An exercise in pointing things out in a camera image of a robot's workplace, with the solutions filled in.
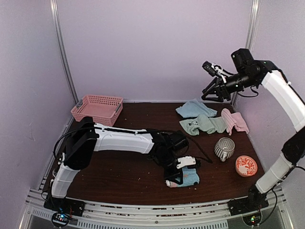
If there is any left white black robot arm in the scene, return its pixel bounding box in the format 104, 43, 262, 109
49, 117, 196, 212

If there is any pink perforated plastic basket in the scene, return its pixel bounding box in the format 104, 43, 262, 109
71, 94, 123, 126

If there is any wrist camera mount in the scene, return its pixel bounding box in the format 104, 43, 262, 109
202, 61, 230, 83
176, 156, 196, 169

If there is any pink cloth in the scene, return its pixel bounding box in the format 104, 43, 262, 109
221, 108, 249, 135

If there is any left aluminium frame post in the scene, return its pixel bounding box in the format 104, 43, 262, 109
50, 0, 79, 104

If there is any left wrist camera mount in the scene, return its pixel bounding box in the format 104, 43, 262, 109
176, 156, 196, 169

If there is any pale green terry towel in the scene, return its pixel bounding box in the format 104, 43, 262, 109
179, 114, 227, 136

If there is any orange patterned ceramic bowl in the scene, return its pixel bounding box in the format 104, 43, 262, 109
235, 156, 258, 177

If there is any light blue terry towel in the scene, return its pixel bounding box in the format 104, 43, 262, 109
176, 99, 217, 118

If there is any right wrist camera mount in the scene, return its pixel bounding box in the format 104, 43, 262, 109
202, 61, 230, 83

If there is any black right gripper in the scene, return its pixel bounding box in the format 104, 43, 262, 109
202, 70, 257, 103

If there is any front aluminium rail base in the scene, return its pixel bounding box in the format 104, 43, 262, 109
18, 189, 295, 229

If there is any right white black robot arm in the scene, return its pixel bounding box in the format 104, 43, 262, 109
202, 48, 305, 211

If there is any aluminium frame post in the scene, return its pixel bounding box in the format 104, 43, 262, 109
245, 0, 261, 51
50, 0, 79, 104

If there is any blue polka dot striped towel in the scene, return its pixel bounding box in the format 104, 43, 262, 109
167, 167, 200, 188

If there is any right aluminium frame post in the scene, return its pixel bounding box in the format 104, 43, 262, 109
245, 0, 261, 51

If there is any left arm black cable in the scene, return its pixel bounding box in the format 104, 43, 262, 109
185, 135, 214, 164

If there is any grey striped ceramic mug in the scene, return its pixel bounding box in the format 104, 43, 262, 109
214, 137, 235, 162

